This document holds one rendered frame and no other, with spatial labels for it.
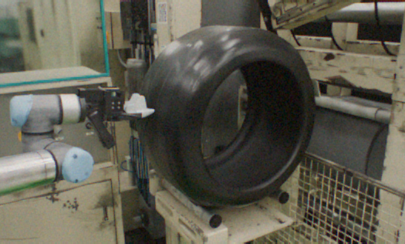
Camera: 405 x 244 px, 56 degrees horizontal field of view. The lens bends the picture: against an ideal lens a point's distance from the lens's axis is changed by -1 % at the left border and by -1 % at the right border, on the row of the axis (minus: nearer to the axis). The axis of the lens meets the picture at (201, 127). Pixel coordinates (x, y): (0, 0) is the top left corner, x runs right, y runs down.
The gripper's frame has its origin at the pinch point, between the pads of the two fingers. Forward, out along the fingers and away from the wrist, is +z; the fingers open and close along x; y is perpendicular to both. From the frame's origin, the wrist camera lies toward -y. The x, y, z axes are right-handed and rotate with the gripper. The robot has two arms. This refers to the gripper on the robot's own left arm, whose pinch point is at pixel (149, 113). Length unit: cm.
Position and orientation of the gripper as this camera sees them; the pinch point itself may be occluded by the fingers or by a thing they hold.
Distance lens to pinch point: 108.9
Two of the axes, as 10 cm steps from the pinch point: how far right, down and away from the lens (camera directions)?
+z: 8.5, -0.7, 5.2
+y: 0.8, -9.7, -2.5
